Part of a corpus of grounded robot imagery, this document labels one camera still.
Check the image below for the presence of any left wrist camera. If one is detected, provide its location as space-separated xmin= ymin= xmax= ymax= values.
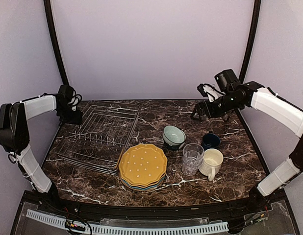
xmin=68 ymin=94 xmax=82 ymax=111

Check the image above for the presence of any wiring bundle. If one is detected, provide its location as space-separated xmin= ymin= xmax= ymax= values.
xmin=38 ymin=200 xmax=93 ymax=235
xmin=227 ymin=203 xmax=272 ymax=232

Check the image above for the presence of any cream ribbed mug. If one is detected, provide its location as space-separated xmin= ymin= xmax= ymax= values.
xmin=199 ymin=148 xmax=224 ymax=181

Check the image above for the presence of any clear ribbed drinking glass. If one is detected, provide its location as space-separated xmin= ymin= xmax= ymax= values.
xmin=182 ymin=143 xmax=204 ymax=176

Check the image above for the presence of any light green ceramic bowl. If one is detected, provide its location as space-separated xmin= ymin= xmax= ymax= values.
xmin=162 ymin=125 xmax=186 ymax=146

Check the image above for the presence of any yellow dotted top plate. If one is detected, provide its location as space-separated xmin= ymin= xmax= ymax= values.
xmin=119 ymin=144 xmax=168 ymax=183

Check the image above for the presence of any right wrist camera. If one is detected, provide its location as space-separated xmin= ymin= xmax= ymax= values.
xmin=197 ymin=83 xmax=225 ymax=102

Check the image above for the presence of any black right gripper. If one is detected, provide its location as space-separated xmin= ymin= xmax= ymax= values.
xmin=191 ymin=92 xmax=242 ymax=121

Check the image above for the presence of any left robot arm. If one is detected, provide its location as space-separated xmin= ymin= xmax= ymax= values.
xmin=0 ymin=85 xmax=82 ymax=213

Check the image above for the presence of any right black frame post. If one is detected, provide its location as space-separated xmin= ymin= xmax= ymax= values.
xmin=239 ymin=0 xmax=261 ymax=83

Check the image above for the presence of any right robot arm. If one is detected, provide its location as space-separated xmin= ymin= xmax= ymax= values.
xmin=191 ymin=69 xmax=303 ymax=212

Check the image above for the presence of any metal wire dish rack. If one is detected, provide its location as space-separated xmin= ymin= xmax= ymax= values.
xmin=54 ymin=101 xmax=140 ymax=175

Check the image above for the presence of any blue plate in stack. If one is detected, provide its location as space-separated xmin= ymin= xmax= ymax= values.
xmin=121 ymin=177 xmax=165 ymax=190

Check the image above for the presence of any dark blue mug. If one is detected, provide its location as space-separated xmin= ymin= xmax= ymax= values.
xmin=201 ymin=131 xmax=221 ymax=150

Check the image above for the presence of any left black frame post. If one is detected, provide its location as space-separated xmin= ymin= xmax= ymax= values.
xmin=43 ymin=0 xmax=69 ymax=85

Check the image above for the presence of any left wiring bundle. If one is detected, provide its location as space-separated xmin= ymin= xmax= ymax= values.
xmin=38 ymin=200 xmax=93 ymax=235

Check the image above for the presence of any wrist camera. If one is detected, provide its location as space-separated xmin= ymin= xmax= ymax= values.
xmin=197 ymin=83 xmax=225 ymax=102
xmin=68 ymin=94 xmax=82 ymax=111

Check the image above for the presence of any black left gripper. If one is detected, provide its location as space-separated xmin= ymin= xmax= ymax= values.
xmin=57 ymin=104 xmax=83 ymax=125

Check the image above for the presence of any right wiring bundle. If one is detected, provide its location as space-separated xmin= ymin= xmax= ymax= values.
xmin=227 ymin=203 xmax=272 ymax=232

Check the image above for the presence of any black frame post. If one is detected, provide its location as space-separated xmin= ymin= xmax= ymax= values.
xmin=43 ymin=0 xmax=69 ymax=85
xmin=239 ymin=0 xmax=261 ymax=83

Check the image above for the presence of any light blue slotted cable duct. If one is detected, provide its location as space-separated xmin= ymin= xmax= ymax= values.
xmin=26 ymin=209 xmax=228 ymax=235

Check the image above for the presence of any black front rail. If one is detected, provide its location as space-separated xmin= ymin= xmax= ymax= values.
xmin=22 ymin=190 xmax=272 ymax=221

